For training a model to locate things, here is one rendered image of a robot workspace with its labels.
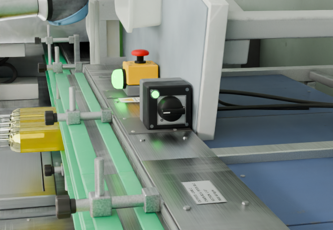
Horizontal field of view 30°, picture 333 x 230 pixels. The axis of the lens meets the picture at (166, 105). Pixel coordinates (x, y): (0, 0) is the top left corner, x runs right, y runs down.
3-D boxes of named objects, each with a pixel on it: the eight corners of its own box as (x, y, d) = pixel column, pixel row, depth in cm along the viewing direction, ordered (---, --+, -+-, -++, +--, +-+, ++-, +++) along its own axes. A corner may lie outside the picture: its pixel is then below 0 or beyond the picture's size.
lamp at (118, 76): (123, 86, 143) (110, 86, 142) (123, 67, 142) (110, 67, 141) (126, 90, 138) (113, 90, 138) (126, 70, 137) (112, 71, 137)
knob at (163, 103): (181, 119, 111) (186, 124, 108) (157, 120, 110) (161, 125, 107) (182, 94, 110) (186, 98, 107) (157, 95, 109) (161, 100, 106)
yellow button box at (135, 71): (154, 89, 146) (122, 90, 144) (154, 57, 144) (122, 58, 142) (160, 95, 139) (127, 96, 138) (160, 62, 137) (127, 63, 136)
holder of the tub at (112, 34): (118, 82, 204) (94, 83, 203) (117, -3, 198) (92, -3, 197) (126, 92, 188) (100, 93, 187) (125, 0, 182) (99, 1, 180)
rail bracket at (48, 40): (93, 65, 248) (35, 67, 243) (92, 23, 244) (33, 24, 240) (94, 67, 244) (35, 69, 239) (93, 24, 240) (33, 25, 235)
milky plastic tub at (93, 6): (116, 66, 203) (89, 67, 202) (115, -3, 198) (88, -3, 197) (125, 75, 187) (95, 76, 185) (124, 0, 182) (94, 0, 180)
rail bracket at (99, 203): (157, 202, 82) (55, 211, 79) (157, 149, 81) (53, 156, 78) (164, 214, 78) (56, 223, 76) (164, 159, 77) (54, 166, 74)
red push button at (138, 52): (130, 63, 142) (130, 48, 141) (147, 63, 142) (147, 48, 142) (133, 66, 138) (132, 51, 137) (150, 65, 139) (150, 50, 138)
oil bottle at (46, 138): (91, 143, 166) (9, 148, 161) (91, 123, 165) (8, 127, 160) (94, 149, 160) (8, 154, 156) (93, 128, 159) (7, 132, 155)
